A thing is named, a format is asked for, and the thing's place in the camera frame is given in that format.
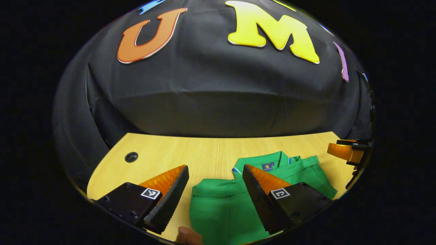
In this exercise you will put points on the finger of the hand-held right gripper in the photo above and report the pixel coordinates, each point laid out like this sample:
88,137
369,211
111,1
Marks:
357,144
344,153

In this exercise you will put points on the black backdrop cloth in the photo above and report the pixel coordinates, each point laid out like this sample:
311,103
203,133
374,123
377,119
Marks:
221,102

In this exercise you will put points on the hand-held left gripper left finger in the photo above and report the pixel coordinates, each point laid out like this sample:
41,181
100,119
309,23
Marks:
170,204

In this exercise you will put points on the green T-shirt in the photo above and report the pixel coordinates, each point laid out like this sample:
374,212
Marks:
221,211

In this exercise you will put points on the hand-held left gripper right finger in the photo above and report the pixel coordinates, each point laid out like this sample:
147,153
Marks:
259,204

